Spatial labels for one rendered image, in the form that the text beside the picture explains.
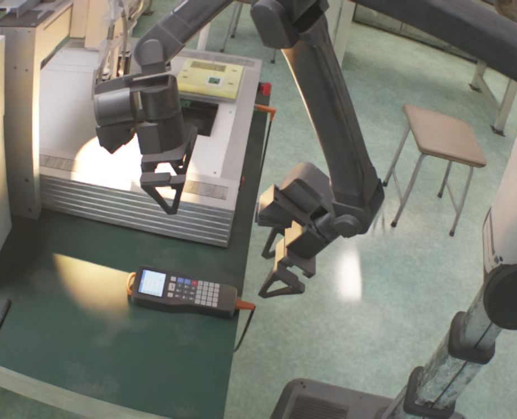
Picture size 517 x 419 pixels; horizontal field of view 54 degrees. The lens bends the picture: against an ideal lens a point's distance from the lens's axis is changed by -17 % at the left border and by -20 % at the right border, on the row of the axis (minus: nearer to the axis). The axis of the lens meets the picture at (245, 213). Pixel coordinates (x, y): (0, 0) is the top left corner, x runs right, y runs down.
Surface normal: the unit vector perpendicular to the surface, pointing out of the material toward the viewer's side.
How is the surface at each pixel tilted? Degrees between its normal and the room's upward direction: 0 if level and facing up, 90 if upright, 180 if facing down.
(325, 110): 110
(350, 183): 100
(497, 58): 114
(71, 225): 0
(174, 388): 0
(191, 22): 58
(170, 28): 65
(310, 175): 34
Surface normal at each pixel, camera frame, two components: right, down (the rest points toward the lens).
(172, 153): -0.10, -0.77
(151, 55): 0.03, 0.28
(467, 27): -0.52, 0.70
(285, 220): -0.07, 0.63
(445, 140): 0.16, -0.72
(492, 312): -0.29, 0.58
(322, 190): 0.36, -0.28
